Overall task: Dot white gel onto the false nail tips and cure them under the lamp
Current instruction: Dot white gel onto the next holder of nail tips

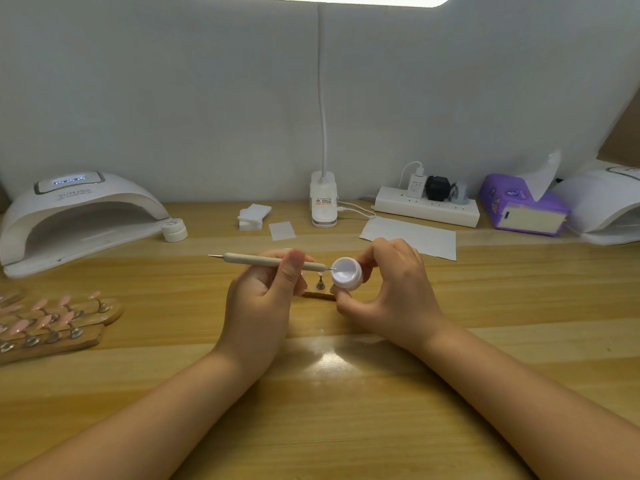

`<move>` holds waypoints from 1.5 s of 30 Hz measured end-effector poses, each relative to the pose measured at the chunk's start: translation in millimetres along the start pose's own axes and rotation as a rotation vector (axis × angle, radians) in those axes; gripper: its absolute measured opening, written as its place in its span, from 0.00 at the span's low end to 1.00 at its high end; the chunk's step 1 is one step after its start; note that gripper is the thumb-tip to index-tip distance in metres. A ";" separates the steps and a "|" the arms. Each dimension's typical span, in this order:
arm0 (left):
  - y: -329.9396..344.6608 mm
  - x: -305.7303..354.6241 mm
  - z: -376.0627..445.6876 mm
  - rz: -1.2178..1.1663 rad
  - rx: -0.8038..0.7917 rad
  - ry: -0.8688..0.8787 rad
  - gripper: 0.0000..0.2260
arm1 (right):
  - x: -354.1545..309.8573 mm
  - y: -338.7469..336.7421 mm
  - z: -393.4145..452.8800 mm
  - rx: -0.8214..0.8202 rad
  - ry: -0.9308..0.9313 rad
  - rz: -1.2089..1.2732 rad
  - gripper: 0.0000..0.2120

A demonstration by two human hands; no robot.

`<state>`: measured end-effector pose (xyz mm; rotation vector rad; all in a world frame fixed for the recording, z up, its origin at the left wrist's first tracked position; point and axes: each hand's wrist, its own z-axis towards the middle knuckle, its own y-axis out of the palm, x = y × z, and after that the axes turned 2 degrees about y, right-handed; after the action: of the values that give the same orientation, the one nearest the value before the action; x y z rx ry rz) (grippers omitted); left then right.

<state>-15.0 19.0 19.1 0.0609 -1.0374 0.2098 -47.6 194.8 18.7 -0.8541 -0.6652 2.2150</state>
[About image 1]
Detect person's right hand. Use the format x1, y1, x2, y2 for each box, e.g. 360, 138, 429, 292
335, 237, 448, 358

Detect person's left hand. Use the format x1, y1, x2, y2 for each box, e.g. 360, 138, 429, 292
215, 249, 309, 381

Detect grey dotting pen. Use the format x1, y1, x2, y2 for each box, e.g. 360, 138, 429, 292
208, 253, 336, 273

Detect white gel jar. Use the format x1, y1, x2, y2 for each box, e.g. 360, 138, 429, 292
331, 257, 364, 292

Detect wooden nail holder strip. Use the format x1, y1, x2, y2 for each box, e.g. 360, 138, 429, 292
302, 275, 338, 301

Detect wooden stands with pink nails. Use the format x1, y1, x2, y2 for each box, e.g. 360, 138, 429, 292
0, 289, 124, 366

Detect white nail lamp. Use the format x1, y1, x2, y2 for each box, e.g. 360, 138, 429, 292
0, 171, 171, 279
555, 165, 640, 246

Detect person's left forearm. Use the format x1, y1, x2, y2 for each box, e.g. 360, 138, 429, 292
5, 349, 263, 480

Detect person's right forearm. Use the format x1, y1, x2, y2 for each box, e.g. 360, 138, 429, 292
415, 327, 640, 480

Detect white desk lamp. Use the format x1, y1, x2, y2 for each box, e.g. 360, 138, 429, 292
205, 0, 456, 229

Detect white paper sheet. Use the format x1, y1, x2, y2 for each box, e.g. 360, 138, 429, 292
360, 215, 458, 262

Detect stack of white cotton pads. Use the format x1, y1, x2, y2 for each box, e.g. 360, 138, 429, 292
237, 203, 273, 232

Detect white power strip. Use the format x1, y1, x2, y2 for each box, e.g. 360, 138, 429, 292
374, 187, 481, 229

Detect small closed white jar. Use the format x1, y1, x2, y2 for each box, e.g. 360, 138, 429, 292
162, 219, 188, 243

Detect white charger plug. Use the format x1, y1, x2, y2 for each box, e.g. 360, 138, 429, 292
405, 171, 428, 198

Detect black plug adapter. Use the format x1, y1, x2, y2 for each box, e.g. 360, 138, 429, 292
424, 175, 453, 202

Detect purple tissue box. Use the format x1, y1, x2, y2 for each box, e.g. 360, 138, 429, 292
479, 175, 572, 237

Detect white tissue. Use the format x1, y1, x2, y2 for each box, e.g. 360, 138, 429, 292
522, 149, 563, 203

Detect brown wooden board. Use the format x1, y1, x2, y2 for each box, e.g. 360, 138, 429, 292
598, 89, 640, 168

